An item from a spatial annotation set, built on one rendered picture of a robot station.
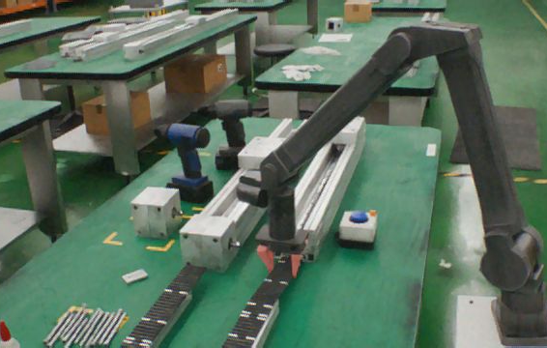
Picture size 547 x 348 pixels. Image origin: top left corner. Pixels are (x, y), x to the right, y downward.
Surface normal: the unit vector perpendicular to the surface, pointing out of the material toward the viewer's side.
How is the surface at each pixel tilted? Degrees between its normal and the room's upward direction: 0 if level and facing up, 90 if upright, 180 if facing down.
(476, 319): 5
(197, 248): 90
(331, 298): 0
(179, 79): 90
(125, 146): 90
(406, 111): 90
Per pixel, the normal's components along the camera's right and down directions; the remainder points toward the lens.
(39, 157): -0.29, 0.38
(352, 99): -0.56, 0.37
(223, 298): -0.04, -0.92
